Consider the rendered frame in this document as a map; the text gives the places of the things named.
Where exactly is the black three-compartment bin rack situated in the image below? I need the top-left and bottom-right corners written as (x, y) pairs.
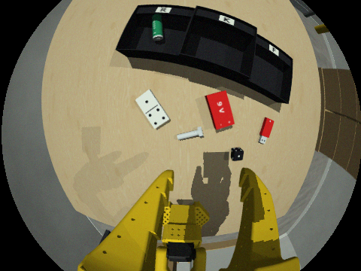
top-left (116, 5), bottom-right (293, 104)

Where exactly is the white domino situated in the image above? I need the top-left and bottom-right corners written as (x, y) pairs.
top-left (135, 90), bottom-right (170, 129)

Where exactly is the red usb stick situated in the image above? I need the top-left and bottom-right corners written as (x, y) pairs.
top-left (259, 117), bottom-right (274, 144)

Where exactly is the grey metal bolt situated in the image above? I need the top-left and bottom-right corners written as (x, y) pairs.
top-left (177, 126), bottom-right (203, 140)

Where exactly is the red nine-volt battery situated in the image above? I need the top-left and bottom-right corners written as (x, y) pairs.
top-left (205, 90), bottom-right (235, 129)

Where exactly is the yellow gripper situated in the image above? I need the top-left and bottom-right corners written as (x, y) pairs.
top-left (77, 168), bottom-right (300, 271)

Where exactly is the black die with white pips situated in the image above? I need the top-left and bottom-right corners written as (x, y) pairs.
top-left (231, 148), bottom-right (244, 161)

